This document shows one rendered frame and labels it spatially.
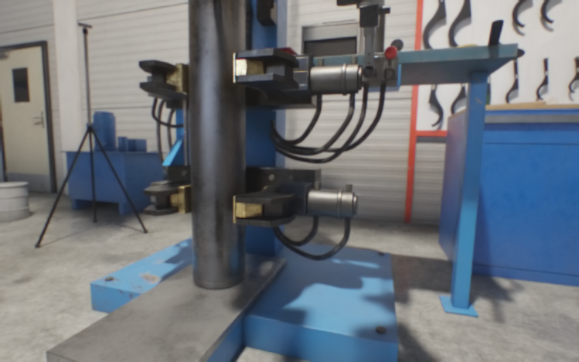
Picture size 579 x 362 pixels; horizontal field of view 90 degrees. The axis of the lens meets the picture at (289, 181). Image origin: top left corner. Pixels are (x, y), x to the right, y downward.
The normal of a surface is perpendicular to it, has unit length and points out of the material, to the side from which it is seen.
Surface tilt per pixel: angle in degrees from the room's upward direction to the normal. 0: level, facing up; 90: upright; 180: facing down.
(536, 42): 90
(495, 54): 90
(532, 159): 90
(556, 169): 90
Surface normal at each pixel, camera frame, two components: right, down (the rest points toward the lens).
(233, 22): 0.70, 0.09
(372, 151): -0.29, 0.10
